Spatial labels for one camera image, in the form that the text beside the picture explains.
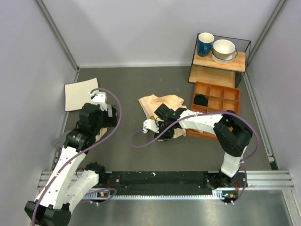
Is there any blue mug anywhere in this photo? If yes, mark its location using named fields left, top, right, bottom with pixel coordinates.
left=197, top=32, right=214, bottom=57

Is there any grey striped underwear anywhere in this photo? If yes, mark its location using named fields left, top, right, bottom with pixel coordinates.
left=52, top=130, right=70, bottom=151

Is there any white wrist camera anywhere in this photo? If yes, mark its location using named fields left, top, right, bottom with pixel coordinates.
left=89, top=91, right=107, bottom=111
left=142, top=119, right=159, bottom=134

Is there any lower white bowl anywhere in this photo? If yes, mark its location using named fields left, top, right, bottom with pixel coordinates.
left=212, top=51, right=238, bottom=65

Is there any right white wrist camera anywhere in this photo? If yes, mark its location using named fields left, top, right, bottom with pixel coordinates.
left=142, top=119, right=159, bottom=134

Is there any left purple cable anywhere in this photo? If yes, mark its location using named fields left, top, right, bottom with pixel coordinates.
left=32, top=88, right=123, bottom=226

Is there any white board sheet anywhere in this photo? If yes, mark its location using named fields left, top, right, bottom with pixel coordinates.
left=64, top=78, right=98, bottom=112

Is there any upper white bowl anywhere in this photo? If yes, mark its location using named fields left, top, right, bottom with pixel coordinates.
left=212, top=39, right=236, bottom=59

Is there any white bowl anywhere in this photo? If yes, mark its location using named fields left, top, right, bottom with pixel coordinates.
left=212, top=39, right=236, bottom=59
left=212, top=51, right=238, bottom=65

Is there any black rolled underwear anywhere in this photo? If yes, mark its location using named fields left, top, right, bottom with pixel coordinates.
left=193, top=94, right=208, bottom=106

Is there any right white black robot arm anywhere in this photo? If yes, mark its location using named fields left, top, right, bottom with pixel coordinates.
left=152, top=104, right=253, bottom=189

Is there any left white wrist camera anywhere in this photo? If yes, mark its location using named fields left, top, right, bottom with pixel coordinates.
left=89, top=91, right=107, bottom=111

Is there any orange wooden divided organizer box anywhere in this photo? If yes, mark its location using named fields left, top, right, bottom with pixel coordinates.
left=187, top=81, right=241, bottom=142

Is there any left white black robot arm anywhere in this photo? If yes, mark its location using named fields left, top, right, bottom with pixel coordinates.
left=24, top=103, right=119, bottom=226

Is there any black wire wooden shelf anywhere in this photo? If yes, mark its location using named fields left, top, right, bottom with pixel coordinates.
left=188, top=33, right=251, bottom=88

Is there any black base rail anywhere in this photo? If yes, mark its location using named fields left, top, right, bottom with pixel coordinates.
left=39, top=170, right=294, bottom=201

